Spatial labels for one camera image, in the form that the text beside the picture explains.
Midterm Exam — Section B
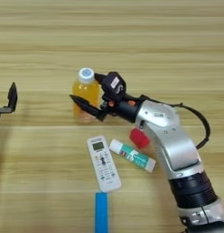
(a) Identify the blue rectangular block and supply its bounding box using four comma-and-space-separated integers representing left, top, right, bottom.
94, 191, 109, 233

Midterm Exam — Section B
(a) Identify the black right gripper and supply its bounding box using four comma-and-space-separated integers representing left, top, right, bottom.
69, 72, 143, 124

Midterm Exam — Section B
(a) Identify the white green glue stick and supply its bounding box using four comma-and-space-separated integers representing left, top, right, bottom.
108, 138, 157, 174

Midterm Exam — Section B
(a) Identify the red cube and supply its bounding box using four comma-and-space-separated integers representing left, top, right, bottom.
128, 127, 151, 150

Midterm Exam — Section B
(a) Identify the orange juice bottle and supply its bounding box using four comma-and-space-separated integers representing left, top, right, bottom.
71, 66, 102, 124

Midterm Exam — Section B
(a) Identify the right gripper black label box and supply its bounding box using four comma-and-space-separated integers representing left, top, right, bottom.
101, 71, 127, 102

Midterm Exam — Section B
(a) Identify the white remote control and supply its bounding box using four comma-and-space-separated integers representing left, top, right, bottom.
87, 135, 123, 193

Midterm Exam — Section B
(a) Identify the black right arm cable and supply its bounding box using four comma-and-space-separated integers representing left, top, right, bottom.
140, 95, 211, 150

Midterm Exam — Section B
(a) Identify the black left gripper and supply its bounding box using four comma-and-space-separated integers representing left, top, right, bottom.
0, 81, 18, 127

